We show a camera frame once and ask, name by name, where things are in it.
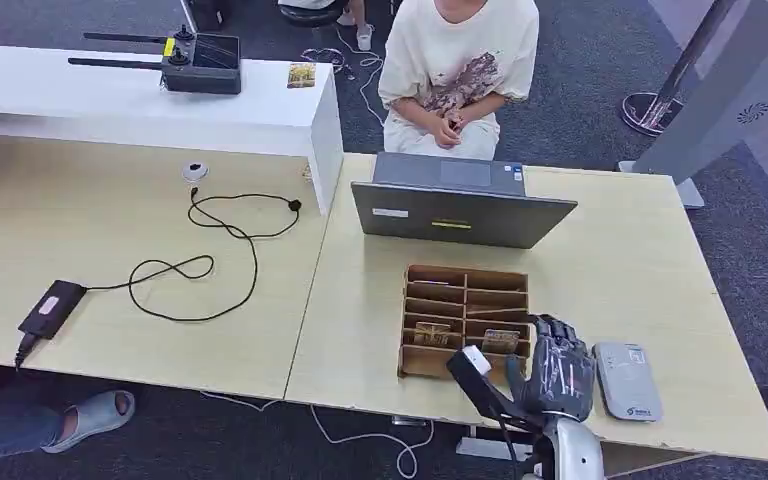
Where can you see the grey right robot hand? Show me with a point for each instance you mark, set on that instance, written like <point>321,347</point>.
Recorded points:
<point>559,374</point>

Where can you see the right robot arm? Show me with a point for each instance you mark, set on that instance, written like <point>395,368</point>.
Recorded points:
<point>576,450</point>

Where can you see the grey card reader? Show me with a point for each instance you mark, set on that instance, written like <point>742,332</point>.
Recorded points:
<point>626,381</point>

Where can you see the brown printed card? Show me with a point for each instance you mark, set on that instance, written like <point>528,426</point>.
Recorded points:
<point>500,341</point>
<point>432,334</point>

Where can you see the wooden card box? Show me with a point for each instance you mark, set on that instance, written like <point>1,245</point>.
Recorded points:
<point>424,364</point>

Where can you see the grey laptop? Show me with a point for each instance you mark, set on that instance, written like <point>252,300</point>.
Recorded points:
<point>463,215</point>

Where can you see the person's right hand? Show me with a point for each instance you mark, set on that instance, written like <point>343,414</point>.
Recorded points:
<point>445,136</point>

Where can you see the person's hand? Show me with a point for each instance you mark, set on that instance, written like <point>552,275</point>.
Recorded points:
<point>458,119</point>
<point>445,136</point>

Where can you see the person's left hand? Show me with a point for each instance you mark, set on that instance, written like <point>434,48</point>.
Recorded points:
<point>458,119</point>

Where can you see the grey sign stand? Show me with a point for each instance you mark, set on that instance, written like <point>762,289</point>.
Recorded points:
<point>722,112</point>

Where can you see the seated person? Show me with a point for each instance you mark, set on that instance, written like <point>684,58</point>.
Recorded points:
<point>457,66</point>

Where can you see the yellow printed card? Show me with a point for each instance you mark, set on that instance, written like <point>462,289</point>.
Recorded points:
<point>301,75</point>

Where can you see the small white round device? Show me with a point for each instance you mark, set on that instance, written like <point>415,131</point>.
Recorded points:
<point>195,172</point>

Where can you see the person's feet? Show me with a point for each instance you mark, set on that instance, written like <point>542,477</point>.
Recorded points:
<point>331,13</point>

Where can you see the black remote controller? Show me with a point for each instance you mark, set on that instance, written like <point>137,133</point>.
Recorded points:
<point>202,66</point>

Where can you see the white desk shelf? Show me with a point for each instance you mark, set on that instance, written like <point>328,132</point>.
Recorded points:
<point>126,106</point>

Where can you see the black power adapter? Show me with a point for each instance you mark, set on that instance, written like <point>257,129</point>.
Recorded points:
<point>51,309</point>

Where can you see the person's leg with slipper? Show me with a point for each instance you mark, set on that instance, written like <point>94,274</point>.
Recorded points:
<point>39,424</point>

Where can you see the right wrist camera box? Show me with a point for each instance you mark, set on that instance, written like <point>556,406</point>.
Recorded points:
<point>480,378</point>

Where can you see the metal stanchion post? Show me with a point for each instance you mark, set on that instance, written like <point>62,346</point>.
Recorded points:
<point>662,99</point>

